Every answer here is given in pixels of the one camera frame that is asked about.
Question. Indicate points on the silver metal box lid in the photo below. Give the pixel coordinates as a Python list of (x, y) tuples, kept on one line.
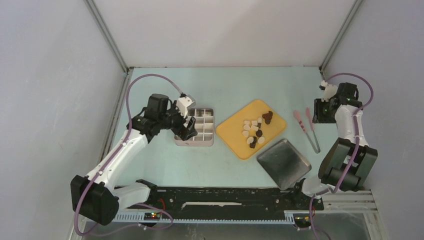
[(284, 164)]

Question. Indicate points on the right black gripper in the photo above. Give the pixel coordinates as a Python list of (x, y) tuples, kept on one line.
[(318, 117)]

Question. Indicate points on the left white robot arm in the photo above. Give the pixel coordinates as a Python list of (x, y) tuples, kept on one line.
[(95, 195)]

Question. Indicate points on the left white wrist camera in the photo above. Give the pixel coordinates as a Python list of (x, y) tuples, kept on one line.
[(184, 103)]

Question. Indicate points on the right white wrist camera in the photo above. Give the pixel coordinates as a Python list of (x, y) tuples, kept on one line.
[(329, 90)]

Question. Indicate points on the yellow plastic tray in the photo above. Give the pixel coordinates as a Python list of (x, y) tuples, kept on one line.
[(230, 130)]

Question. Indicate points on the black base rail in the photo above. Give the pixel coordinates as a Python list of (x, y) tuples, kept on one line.
[(222, 204)]

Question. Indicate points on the white compartment chocolate box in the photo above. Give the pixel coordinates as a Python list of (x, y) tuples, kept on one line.
[(204, 125)]

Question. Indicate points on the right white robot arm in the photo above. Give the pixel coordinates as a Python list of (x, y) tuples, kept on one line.
[(350, 159)]

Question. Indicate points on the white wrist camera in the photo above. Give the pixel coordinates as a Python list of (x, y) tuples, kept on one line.
[(184, 103), (329, 90)]

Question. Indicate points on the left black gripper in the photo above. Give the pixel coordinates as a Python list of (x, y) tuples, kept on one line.
[(191, 132)]

